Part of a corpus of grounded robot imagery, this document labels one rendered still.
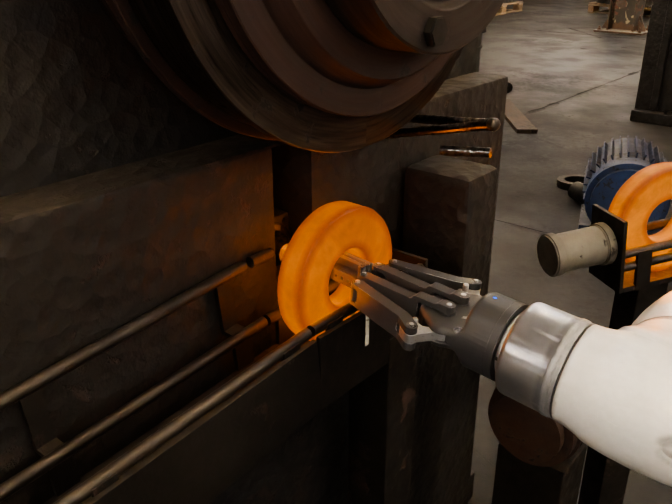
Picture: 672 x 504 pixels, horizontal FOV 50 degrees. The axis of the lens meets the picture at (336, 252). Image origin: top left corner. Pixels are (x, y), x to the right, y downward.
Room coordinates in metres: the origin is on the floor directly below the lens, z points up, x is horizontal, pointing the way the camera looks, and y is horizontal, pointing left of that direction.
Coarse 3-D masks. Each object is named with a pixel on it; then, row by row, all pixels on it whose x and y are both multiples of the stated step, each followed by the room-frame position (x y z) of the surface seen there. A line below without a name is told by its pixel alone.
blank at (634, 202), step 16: (640, 176) 0.93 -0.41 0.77; (656, 176) 0.92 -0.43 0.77; (624, 192) 0.92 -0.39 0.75; (640, 192) 0.91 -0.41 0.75; (656, 192) 0.92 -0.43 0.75; (624, 208) 0.91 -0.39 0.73; (640, 208) 0.91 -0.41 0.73; (640, 224) 0.91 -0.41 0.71; (640, 240) 0.91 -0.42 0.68; (656, 240) 0.93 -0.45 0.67
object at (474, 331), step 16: (480, 304) 0.57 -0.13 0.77; (496, 304) 0.57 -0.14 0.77; (512, 304) 0.57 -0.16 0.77; (432, 320) 0.58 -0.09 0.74; (448, 320) 0.58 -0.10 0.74; (464, 320) 0.58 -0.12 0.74; (480, 320) 0.55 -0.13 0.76; (496, 320) 0.55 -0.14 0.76; (448, 336) 0.56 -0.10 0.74; (464, 336) 0.55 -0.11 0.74; (480, 336) 0.55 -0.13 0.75; (496, 336) 0.54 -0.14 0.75; (464, 352) 0.55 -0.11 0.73; (480, 352) 0.54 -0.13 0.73; (496, 352) 0.54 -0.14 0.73; (480, 368) 0.54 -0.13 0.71
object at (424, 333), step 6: (414, 318) 0.57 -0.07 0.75; (402, 330) 0.57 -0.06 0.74; (420, 330) 0.57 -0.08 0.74; (426, 330) 0.57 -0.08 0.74; (402, 336) 0.57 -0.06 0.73; (408, 336) 0.56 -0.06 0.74; (414, 336) 0.56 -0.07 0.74; (420, 336) 0.56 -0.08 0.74; (426, 336) 0.56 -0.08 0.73; (432, 336) 0.57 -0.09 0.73; (438, 336) 0.57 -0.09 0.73; (444, 336) 0.57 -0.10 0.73; (408, 342) 0.56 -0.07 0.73; (414, 342) 0.56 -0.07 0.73
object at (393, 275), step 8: (376, 264) 0.67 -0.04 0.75; (384, 264) 0.68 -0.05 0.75; (384, 272) 0.66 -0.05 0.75; (392, 272) 0.66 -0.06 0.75; (400, 272) 0.66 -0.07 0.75; (392, 280) 0.66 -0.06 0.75; (400, 280) 0.65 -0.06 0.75; (408, 280) 0.65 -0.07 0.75; (416, 280) 0.65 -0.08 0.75; (408, 288) 0.64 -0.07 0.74; (416, 288) 0.64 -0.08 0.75; (424, 288) 0.63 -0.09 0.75; (432, 288) 0.63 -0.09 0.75; (440, 288) 0.62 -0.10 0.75; (448, 288) 0.62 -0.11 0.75; (448, 296) 0.61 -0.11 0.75; (456, 296) 0.61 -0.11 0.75; (464, 296) 0.61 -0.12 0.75; (464, 304) 0.60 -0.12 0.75
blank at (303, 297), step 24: (312, 216) 0.68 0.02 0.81; (336, 216) 0.67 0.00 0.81; (360, 216) 0.69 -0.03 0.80; (312, 240) 0.65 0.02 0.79; (336, 240) 0.67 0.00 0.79; (360, 240) 0.70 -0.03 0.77; (384, 240) 0.73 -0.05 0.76; (288, 264) 0.64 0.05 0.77; (312, 264) 0.64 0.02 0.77; (288, 288) 0.63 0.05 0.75; (312, 288) 0.64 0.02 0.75; (288, 312) 0.64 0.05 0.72; (312, 312) 0.64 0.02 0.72
